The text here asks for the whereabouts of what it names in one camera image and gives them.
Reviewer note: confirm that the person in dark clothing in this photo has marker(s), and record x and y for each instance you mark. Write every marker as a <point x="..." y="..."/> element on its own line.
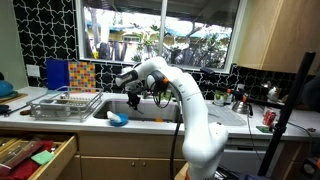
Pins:
<point x="311" y="95"/>

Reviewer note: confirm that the white cat figurine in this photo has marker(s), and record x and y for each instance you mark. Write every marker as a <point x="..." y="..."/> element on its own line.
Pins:
<point x="273" y="93"/>

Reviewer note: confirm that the potted plant in cup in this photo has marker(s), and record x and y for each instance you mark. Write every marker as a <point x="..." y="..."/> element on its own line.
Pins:
<point x="220" y="98"/>

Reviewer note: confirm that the white scrubber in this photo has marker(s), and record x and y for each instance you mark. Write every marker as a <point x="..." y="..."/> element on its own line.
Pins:
<point x="112" y="116"/>

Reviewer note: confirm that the open wooden drawer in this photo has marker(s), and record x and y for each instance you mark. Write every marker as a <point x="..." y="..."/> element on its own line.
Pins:
<point x="56" y="163"/>

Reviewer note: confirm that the multicoloured checkered board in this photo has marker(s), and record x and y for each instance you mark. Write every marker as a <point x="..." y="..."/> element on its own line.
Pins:
<point x="82" y="76"/>

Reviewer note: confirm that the wooden trivet board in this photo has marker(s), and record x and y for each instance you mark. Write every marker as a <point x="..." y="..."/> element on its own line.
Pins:
<point x="13" y="98"/>

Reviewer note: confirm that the orange round object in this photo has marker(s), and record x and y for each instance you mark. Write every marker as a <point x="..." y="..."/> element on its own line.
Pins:
<point x="159" y="119"/>

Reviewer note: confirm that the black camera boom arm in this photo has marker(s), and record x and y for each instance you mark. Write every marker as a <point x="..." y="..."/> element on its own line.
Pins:
<point x="256" y="100"/>

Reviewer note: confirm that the small green cloth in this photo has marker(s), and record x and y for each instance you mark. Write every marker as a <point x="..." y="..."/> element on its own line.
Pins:
<point x="263" y="129"/>

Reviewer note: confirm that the wooden wall cabinet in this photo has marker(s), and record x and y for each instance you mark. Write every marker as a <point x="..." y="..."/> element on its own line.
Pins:
<point x="283" y="33"/>

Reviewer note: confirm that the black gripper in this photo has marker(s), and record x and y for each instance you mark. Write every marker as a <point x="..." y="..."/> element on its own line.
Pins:
<point x="134" y="96"/>

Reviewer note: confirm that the metal cabinet knob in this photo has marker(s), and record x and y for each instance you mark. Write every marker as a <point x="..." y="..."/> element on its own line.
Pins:
<point x="133" y="163"/>
<point x="144" y="163"/>

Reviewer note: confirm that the white dishwasher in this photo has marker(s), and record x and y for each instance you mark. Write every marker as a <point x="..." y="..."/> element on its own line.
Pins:
<point x="246" y="156"/>

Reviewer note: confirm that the blue dish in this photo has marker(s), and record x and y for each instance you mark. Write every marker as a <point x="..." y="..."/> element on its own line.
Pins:
<point x="120" y="120"/>

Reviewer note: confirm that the green soap bottle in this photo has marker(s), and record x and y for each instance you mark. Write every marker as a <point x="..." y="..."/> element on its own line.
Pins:
<point x="169" y="96"/>

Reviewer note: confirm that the blue cutting board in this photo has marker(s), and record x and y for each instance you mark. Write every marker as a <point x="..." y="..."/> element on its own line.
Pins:
<point x="56" y="73"/>

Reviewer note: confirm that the curved steel kitchen faucet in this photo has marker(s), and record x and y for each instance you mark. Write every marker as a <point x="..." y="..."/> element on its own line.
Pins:
<point x="145" y="94"/>

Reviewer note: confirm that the white wall switch plate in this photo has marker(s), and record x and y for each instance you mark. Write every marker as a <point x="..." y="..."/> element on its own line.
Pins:
<point x="33" y="70"/>

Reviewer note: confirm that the silver metal kettle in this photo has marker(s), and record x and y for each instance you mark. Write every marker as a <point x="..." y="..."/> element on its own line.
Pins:
<point x="240" y="107"/>

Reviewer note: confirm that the green sponge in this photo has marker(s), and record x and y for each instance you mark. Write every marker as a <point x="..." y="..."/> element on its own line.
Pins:
<point x="42" y="157"/>

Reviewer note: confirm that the kitchen window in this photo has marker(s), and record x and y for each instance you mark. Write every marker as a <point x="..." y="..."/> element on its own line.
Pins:
<point x="116" y="33"/>

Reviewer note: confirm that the black tripod pole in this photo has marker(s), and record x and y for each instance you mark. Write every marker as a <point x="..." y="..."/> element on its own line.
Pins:
<point x="286" y="113"/>

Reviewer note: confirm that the stainless steel sink basin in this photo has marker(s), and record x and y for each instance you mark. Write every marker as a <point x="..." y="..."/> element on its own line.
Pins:
<point x="110" y="111"/>

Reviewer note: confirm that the red cloth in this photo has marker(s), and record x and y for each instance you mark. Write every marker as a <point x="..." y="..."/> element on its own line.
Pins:
<point x="21" y="170"/>

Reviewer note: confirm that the teal kettle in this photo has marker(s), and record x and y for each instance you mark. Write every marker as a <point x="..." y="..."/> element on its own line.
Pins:
<point x="5" y="88"/>

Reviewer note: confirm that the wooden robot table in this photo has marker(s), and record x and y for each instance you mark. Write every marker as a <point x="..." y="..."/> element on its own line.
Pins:
<point x="181" y="172"/>

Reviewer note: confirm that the wooden base cabinet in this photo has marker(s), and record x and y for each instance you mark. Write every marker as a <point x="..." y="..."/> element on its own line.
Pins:
<point x="126" y="146"/>

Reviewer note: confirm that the red soda can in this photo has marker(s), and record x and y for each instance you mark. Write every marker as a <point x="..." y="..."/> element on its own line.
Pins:
<point x="269" y="118"/>

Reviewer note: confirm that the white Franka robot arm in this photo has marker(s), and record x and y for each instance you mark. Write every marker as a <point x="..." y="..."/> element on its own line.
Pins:
<point x="191" y="106"/>

